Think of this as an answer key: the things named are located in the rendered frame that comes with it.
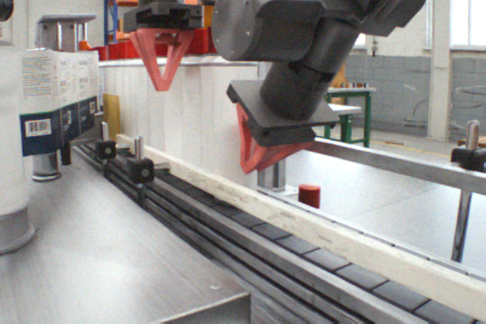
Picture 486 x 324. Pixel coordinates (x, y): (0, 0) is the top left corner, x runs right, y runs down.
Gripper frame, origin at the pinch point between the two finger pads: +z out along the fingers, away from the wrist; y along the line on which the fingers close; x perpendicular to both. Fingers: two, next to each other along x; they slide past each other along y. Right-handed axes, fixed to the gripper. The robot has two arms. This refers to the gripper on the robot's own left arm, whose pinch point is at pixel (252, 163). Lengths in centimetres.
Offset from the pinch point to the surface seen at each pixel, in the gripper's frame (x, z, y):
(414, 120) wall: -219, 242, -544
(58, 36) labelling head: -50, 16, 11
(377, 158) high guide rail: 9.7, -10.6, -3.4
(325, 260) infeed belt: 14.6, -4.5, 3.0
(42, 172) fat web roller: -17.8, 18.2, 18.7
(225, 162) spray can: -1.8, 1.3, 2.2
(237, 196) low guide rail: 3.6, 0.3, 3.8
